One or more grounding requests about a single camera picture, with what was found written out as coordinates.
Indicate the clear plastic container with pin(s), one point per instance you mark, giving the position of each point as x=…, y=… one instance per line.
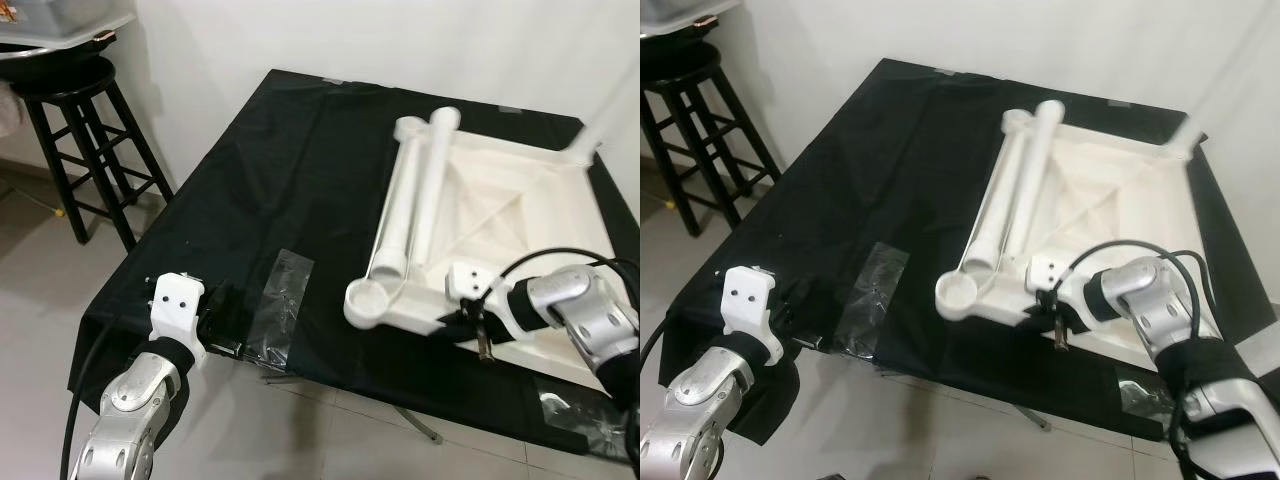
x=680, y=10
x=60, y=15

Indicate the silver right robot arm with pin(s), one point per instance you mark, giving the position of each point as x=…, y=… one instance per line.
x=585, y=300
x=1150, y=300

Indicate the black round basin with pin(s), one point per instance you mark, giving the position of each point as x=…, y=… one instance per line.
x=50, y=52
x=670, y=40

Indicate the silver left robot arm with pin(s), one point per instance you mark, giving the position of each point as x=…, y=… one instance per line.
x=130, y=400
x=700, y=400

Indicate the white plastic children table top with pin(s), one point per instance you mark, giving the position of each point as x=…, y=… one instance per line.
x=500, y=200
x=1100, y=190

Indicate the black stool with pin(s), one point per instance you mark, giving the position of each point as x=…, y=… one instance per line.
x=680, y=60
x=70, y=75

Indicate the black tablecloth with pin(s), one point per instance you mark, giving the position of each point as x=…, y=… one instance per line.
x=850, y=170
x=250, y=180

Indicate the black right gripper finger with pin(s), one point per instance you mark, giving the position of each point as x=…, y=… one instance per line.
x=1034, y=315
x=450, y=328

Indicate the grey metal table frame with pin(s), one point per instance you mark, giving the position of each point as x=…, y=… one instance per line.
x=1035, y=420
x=425, y=432

